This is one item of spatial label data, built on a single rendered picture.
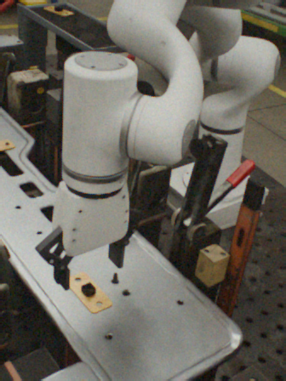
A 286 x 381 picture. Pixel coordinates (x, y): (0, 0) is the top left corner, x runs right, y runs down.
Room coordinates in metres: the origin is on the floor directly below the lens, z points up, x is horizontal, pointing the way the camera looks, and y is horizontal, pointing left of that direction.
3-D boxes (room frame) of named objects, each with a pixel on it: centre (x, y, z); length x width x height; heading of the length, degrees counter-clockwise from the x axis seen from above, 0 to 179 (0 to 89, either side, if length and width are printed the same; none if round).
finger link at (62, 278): (0.55, 0.11, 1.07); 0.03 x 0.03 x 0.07; 40
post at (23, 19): (1.57, 0.38, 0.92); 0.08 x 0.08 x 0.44; 40
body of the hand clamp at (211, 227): (0.73, -0.10, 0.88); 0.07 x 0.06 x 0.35; 130
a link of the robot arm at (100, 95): (0.59, 0.06, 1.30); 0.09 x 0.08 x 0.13; 75
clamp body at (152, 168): (0.88, -0.01, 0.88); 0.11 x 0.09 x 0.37; 130
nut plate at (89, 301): (0.59, 0.06, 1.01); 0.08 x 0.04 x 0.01; 40
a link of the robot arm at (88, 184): (0.59, 0.06, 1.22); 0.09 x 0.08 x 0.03; 130
